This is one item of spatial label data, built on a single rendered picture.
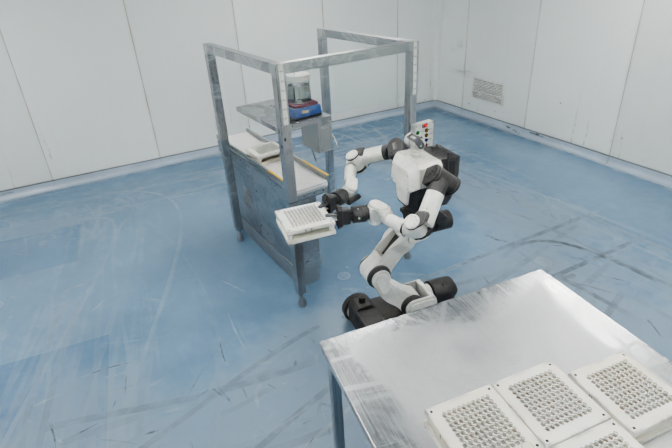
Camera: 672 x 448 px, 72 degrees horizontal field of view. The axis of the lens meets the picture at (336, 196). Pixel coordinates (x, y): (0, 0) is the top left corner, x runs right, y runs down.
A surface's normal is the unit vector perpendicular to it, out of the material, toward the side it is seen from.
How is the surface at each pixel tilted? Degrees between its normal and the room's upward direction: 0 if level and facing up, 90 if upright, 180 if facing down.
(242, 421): 0
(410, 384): 0
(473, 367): 0
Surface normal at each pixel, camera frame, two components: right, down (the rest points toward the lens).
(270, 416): -0.05, -0.89
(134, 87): 0.48, 0.37
